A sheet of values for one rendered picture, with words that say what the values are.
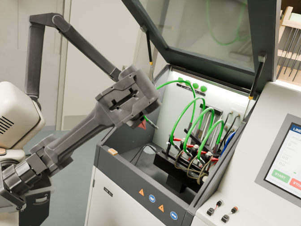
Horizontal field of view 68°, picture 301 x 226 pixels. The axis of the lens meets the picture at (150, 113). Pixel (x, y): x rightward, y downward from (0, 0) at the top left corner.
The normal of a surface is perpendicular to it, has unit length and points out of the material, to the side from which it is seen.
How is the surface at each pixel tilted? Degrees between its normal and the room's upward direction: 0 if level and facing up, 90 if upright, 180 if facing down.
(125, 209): 90
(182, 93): 90
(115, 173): 90
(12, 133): 90
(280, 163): 76
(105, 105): 102
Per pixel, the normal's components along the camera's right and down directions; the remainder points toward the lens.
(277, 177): -0.56, -0.07
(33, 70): 0.47, 0.31
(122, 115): 0.43, -0.22
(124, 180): -0.63, 0.14
